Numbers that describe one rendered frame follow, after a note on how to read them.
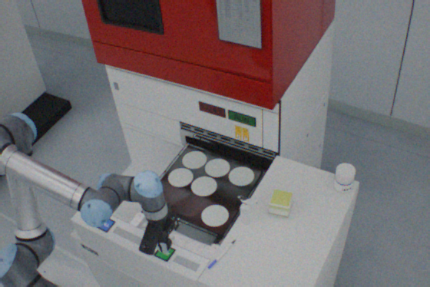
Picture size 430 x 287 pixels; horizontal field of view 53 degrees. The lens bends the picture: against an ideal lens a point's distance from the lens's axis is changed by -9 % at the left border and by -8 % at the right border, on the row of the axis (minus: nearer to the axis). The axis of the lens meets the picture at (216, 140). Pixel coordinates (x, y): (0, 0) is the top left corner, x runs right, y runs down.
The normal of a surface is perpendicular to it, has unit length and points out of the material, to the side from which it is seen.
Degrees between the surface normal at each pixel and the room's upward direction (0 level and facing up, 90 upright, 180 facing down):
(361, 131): 0
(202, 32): 90
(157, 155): 0
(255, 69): 90
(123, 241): 0
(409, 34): 90
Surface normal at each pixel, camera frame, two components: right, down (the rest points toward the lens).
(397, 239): -0.07, -0.72
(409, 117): -0.48, 0.63
